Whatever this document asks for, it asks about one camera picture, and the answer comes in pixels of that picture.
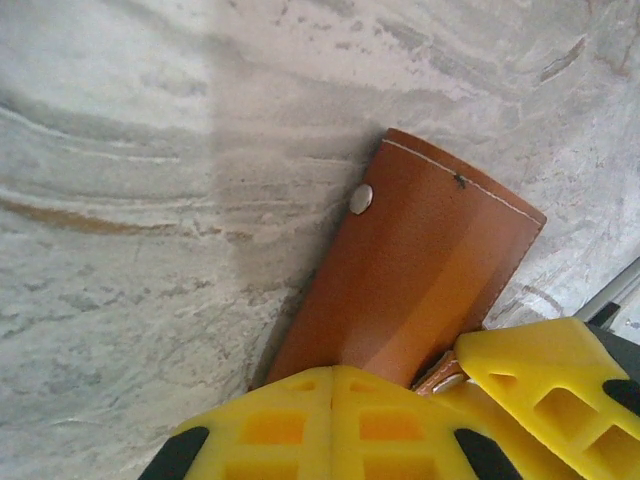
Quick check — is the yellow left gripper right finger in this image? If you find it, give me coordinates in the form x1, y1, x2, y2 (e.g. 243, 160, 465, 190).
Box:
332, 364, 521, 480

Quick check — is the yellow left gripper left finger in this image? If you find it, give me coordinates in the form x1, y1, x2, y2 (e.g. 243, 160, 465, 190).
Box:
144, 366, 334, 480

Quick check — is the brown leather card holder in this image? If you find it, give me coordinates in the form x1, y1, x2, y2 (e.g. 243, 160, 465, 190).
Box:
248, 127, 548, 399

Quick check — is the aluminium table edge rail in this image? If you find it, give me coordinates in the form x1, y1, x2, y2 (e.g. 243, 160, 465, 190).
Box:
577, 254, 640, 346

